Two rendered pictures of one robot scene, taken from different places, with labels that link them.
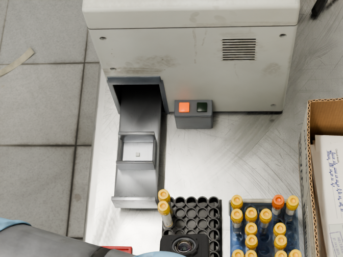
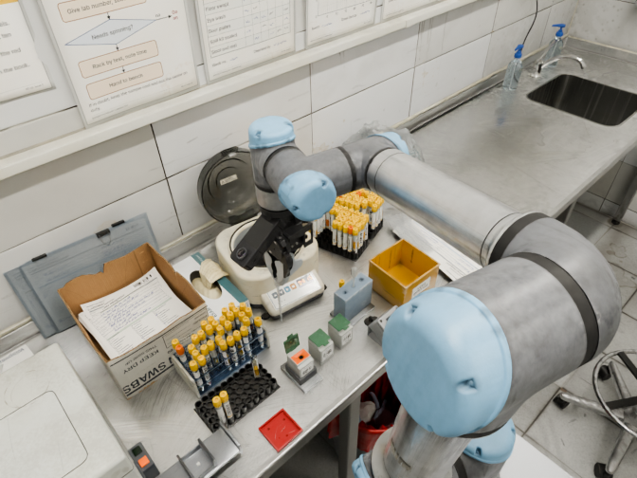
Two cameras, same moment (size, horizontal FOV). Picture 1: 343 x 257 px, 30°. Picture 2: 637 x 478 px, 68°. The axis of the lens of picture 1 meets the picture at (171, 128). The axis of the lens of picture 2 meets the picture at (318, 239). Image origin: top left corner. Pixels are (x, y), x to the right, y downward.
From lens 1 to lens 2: 0.75 m
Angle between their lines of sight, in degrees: 69
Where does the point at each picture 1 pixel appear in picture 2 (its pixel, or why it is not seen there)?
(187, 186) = (198, 433)
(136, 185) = (219, 446)
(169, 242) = (244, 260)
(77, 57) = not seen: outside the picture
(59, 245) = (275, 167)
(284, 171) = (152, 393)
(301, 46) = not seen: hidden behind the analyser
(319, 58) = not seen: hidden behind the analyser
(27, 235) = (281, 174)
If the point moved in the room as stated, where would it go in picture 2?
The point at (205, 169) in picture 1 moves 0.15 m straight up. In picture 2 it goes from (179, 432) to (162, 396)
